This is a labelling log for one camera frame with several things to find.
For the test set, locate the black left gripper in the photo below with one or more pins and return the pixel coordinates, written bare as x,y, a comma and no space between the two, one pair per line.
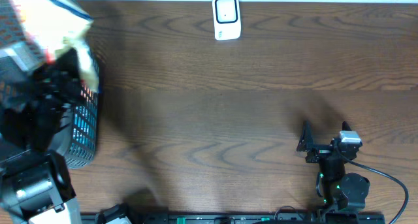
44,90

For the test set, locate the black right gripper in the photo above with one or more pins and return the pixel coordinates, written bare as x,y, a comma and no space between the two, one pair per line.
306,142

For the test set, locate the yellow snack bag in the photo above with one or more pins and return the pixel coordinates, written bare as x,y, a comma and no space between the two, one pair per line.
56,26

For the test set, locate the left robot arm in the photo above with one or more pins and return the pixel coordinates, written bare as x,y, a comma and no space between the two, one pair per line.
35,181

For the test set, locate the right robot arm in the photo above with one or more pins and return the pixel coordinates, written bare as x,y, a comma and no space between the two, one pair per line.
341,191

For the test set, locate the white barcode scanner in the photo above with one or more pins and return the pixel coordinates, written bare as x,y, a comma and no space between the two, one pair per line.
227,19

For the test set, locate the grey plastic shopping basket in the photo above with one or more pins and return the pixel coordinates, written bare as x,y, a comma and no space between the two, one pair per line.
70,131

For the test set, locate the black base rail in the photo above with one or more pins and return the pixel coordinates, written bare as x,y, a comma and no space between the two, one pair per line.
122,213

